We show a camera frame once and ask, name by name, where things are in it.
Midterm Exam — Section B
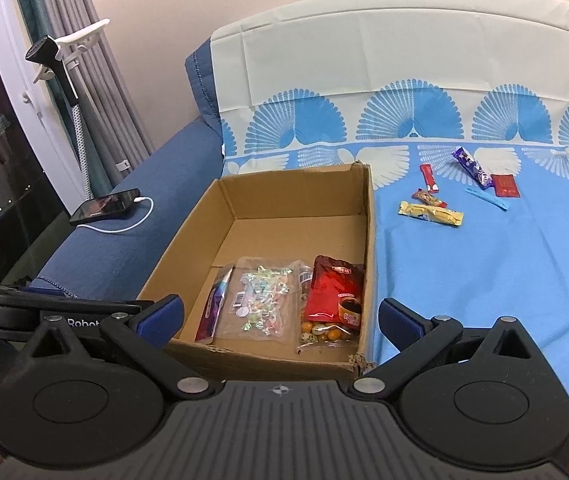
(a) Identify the white purple tube packet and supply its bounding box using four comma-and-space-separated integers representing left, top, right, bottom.
194, 264, 234, 344

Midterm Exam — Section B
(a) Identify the red coffee snack bag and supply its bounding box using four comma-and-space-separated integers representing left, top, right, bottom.
304, 255, 365, 330

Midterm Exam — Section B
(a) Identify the clear bag of candies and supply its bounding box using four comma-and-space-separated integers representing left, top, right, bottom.
213, 257, 309, 346

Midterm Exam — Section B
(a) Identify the yellow snack bar wrapper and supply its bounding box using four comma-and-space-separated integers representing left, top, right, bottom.
399, 200, 463, 228

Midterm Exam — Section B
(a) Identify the small red yellow snack bar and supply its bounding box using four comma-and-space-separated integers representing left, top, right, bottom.
411, 188, 447, 208

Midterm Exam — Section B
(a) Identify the red stick packet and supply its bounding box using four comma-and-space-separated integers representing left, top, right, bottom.
419, 164, 440, 193

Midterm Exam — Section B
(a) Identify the light blue stick packet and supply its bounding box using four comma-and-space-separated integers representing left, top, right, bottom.
466, 188, 509, 211

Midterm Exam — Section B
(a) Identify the dark red square packet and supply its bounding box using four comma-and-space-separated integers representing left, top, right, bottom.
492, 174, 520, 198

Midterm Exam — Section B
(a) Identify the purple candy bar wrapper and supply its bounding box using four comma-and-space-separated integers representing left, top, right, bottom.
452, 146, 493, 190

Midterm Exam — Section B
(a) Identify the blue sofa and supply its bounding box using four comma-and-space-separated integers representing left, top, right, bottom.
28, 41, 222, 301

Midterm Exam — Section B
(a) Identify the black smartphone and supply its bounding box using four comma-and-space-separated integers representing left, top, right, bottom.
70, 188, 141, 226

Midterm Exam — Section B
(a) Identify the cardboard box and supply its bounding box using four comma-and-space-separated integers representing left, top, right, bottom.
139, 164, 376, 380

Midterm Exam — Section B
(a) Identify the blue white patterned cloth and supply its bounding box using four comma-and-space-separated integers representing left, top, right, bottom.
211, 0, 569, 392

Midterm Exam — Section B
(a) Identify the black white floor stand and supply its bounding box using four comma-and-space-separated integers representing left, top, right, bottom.
25, 18, 111, 198

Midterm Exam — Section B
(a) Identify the white door frame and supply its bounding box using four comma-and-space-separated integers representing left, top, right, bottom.
0, 0, 85, 212

